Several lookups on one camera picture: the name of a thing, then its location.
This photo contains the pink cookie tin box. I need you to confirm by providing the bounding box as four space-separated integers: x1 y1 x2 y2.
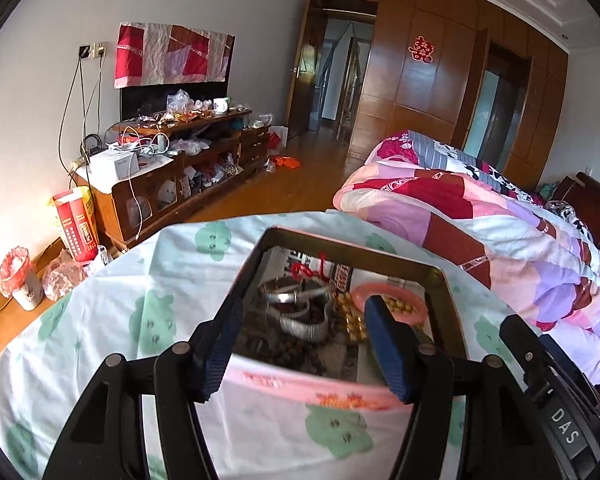
225 226 468 411

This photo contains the white mug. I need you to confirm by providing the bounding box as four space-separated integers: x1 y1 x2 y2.
213 98 230 115

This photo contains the white green-patterned tablecloth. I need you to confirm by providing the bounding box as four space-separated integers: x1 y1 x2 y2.
0 211 507 479

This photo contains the red gift bag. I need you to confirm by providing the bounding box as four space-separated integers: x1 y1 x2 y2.
50 186 99 263

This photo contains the red double-happiness decoration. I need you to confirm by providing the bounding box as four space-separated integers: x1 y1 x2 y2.
407 35 434 64

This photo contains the wooden bedroom door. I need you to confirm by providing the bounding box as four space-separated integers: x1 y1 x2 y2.
286 0 328 139

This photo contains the wooden tv cabinet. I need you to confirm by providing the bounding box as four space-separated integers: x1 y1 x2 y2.
74 110 268 250

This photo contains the wall power socket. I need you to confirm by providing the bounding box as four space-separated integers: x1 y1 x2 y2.
78 42 107 60

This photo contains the white box device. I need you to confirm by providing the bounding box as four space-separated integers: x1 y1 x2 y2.
87 150 140 183

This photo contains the patchwork pink quilt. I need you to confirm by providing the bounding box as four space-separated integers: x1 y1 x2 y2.
334 130 600 386

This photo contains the golden bead necklace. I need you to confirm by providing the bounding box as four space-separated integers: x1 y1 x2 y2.
331 291 416 345

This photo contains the red knotted cord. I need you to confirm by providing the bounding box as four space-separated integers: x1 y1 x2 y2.
288 253 334 283

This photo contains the black television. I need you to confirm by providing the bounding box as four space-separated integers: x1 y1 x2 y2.
114 47 234 119

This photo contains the clear plastic bag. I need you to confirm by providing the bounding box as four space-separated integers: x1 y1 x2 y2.
42 249 87 301

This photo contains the silver metal bangle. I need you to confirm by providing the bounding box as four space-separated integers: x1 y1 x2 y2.
260 276 334 304

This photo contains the red patchwork cloth cover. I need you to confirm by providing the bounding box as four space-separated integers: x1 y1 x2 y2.
114 23 235 89

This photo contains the dark wooden headboard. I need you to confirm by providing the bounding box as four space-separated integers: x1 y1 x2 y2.
553 171 600 250

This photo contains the bin with pink bag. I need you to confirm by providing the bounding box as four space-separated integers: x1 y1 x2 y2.
0 246 44 311

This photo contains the orange item on floor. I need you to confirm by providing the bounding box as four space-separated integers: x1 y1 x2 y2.
270 155 301 169

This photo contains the wide silver cuff bangle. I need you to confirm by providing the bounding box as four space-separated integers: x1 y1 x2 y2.
265 296 334 344

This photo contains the pink plastic bangle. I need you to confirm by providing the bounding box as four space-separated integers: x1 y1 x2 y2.
351 282 428 326

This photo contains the wooden wardrobe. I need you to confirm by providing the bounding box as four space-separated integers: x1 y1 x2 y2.
347 0 568 191

